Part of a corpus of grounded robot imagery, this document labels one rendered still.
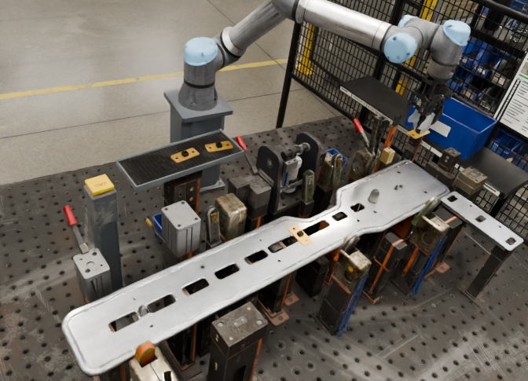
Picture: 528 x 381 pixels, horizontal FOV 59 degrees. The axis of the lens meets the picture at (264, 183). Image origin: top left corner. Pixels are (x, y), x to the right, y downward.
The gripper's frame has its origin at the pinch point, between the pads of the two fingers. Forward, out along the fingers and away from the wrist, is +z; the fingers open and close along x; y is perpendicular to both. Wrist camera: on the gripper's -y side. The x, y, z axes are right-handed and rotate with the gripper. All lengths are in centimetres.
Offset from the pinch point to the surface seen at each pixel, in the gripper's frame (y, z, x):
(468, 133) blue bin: -37.1, 14.1, 0.8
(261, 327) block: 78, 22, 20
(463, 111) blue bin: -52, 15, -11
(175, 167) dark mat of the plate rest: 73, 10, -31
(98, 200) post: 97, 12, -31
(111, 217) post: 94, 20, -31
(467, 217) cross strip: -11.6, 27.1, 23.4
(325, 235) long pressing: 39.2, 26.1, 3.7
